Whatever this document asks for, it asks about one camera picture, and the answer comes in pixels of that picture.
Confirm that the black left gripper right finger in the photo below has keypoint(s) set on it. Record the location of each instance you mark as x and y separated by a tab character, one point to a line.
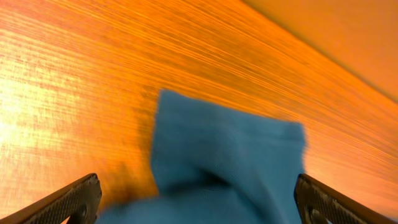
318	203

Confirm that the dark blue t-shirt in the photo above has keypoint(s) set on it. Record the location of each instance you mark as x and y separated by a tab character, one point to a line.
217	165

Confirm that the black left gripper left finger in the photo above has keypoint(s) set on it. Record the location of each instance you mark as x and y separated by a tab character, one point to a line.
77	203

